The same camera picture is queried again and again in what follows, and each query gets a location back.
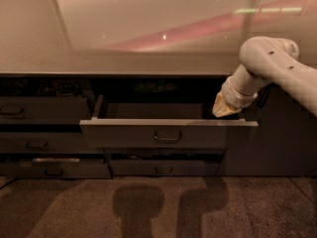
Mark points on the dark clutter in left drawer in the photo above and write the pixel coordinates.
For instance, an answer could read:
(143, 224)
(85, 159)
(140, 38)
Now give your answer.
(39, 87)

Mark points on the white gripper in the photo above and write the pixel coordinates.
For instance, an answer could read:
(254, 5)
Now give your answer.
(235, 95)

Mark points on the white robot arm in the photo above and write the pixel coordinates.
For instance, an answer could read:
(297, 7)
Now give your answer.
(265, 60)

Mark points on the dark right cabinet door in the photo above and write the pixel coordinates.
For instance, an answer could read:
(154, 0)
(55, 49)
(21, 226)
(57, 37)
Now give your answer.
(283, 144)

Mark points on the dark drawer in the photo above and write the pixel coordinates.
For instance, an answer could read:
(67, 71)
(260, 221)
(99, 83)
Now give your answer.
(151, 168)
(166, 151)
(45, 143)
(43, 110)
(159, 125)
(84, 169)

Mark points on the pale flat item bottom drawer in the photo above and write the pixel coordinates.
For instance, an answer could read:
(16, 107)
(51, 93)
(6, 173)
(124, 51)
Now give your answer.
(56, 160)

